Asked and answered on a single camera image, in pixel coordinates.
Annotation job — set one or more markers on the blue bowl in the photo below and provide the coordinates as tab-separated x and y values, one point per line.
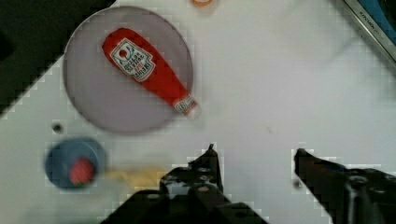
62	156

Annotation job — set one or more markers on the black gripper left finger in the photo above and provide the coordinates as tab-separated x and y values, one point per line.
187	195

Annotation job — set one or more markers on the orange ring object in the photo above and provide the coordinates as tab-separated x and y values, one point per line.
202	3

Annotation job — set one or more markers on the red felt strawberry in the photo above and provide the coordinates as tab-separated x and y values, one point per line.
81	172

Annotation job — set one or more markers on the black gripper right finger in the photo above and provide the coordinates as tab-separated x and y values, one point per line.
349	196

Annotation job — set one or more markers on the red felt ketchup bottle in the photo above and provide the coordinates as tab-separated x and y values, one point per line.
137	59

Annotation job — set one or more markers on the yellow felt banana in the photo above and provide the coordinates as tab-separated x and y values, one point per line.
138	179

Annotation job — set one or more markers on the blue silver device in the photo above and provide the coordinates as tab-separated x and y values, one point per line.
375	20

